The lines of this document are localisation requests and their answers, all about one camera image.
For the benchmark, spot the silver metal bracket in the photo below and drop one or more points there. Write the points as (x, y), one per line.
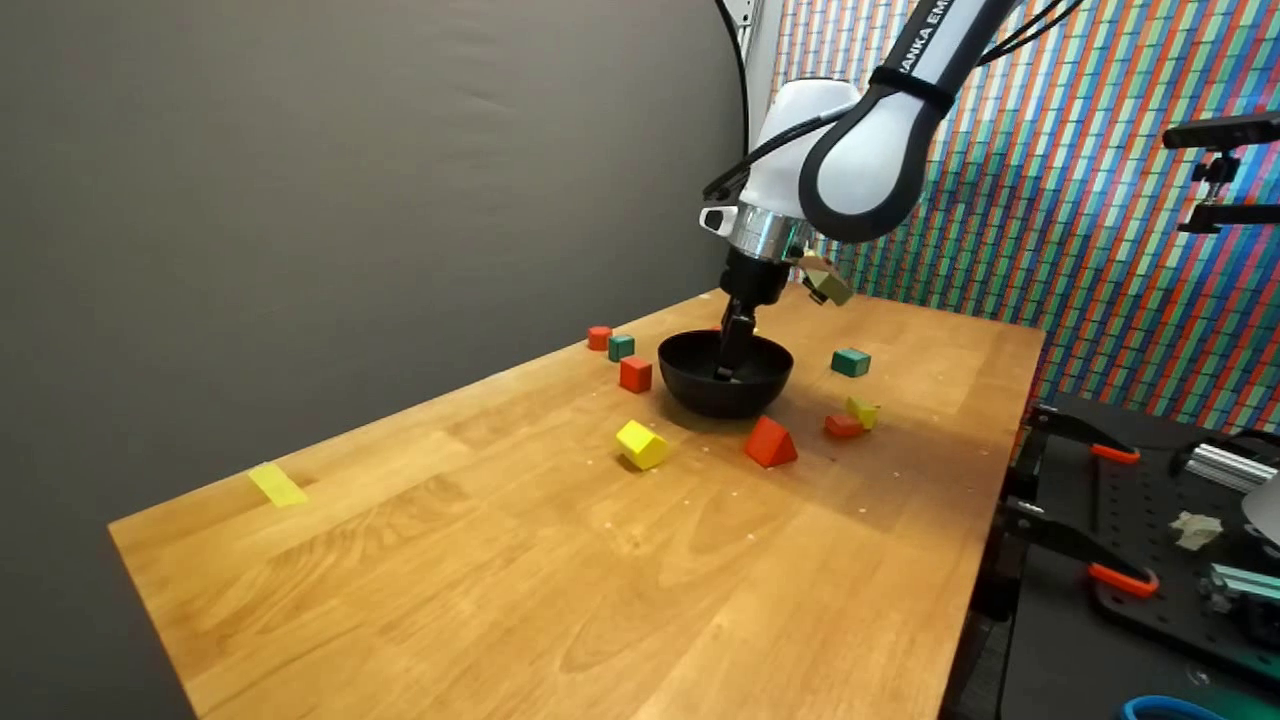
(1224, 465)

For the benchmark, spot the black bowl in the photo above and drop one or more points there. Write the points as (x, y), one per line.
(692, 386)

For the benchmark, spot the tan wrist camera bar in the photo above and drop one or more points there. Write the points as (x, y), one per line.
(831, 284)

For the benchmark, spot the yellow tape strip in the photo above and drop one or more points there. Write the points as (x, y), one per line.
(279, 484)

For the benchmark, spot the black perforated board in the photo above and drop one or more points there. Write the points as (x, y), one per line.
(1161, 495)

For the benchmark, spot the yellow wooden block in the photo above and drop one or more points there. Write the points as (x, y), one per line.
(642, 444)
(864, 412)

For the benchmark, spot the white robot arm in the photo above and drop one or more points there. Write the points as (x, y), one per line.
(864, 146)

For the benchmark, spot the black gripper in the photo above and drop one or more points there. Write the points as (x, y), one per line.
(749, 283)

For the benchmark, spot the small pale plastic part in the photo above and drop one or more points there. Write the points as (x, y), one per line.
(1196, 529)

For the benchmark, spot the pale round plate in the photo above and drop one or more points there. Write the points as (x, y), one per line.
(1267, 515)

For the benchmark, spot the multicolour patterned panel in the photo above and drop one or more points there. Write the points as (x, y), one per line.
(1067, 264)

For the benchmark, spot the black horizontal rod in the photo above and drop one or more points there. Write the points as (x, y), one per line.
(1223, 133)

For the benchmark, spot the red wooden block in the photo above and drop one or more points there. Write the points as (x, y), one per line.
(638, 377)
(842, 426)
(769, 441)
(599, 339)

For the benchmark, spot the grey fabric backdrop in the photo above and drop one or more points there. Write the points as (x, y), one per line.
(335, 202)

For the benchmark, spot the teal metal bar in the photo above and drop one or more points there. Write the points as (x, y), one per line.
(1244, 581)

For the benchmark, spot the green wooden block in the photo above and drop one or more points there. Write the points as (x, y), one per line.
(848, 361)
(622, 349)

